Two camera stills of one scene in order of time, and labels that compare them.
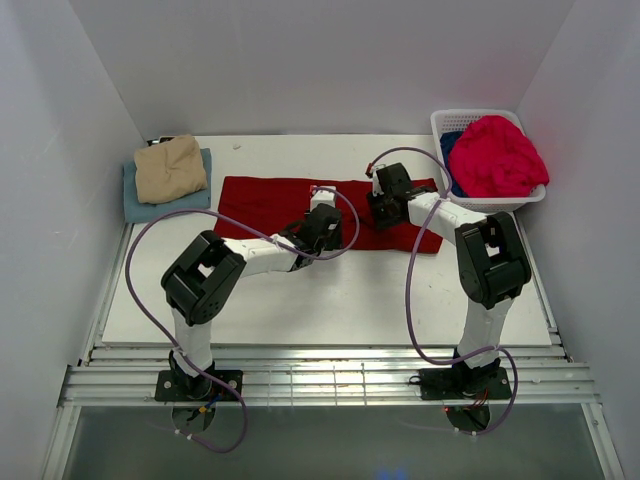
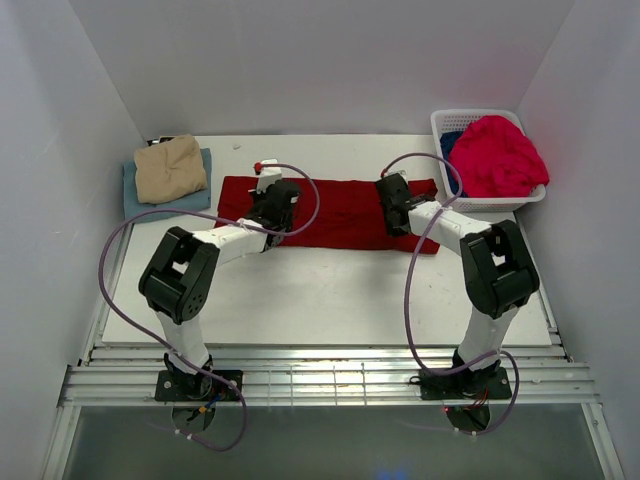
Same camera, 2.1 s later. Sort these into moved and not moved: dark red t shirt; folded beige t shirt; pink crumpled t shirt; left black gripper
Moved: left black gripper
Not moved: pink crumpled t shirt; dark red t shirt; folded beige t shirt
